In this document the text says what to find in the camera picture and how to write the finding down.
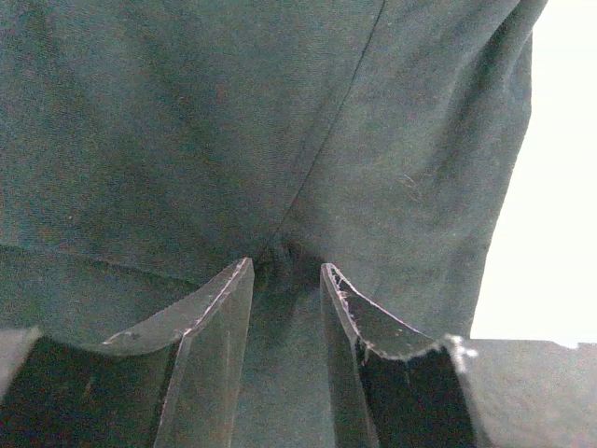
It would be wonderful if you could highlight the black t shirt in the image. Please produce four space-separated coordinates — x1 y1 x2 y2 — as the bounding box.
1 1 545 447

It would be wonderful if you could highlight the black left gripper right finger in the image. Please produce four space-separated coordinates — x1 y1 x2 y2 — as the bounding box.
320 263 596 447

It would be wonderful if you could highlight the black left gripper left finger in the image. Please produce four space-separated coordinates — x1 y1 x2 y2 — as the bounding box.
1 256 254 447

